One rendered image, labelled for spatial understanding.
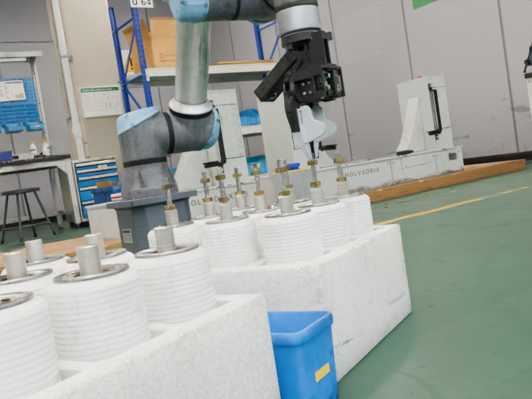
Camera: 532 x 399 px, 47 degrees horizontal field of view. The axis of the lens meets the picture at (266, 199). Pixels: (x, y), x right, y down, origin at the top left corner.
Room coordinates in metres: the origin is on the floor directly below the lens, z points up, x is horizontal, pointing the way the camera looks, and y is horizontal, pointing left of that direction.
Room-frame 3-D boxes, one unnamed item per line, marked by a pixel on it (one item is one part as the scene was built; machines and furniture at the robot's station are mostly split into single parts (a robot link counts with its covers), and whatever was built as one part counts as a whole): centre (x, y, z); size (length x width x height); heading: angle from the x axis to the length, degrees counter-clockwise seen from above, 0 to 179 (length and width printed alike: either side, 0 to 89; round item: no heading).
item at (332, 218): (1.10, -0.09, 0.16); 0.10 x 0.10 x 0.18
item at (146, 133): (1.65, 0.30, 0.47); 0.13 x 0.12 x 0.14; 115
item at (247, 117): (6.92, 0.20, 0.90); 0.50 x 0.38 x 0.21; 33
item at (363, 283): (1.16, 0.01, 0.09); 0.39 x 0.39 x 0.18; 60
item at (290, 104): (1.08, -0.08, 0.43); 0.05 x 0.02 x 0.09; 144
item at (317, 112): (1.10, -0.12, 0.38); 0.06 x 0.03 x 0.09; 54
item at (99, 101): (7.34, 1.73, 1.38); 0.49 x 0.02 x 0.35; 124
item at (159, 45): (6.54, 0.79, 1.70); 0.72 x 0.58 x 0.50; 128
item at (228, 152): (3.52, 0.53, 0.45); 0.82 x 0.57 x 0.74; 124
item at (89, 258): (0.62, 0.19, 0.26); 0.02 x 0.02 x 0.03
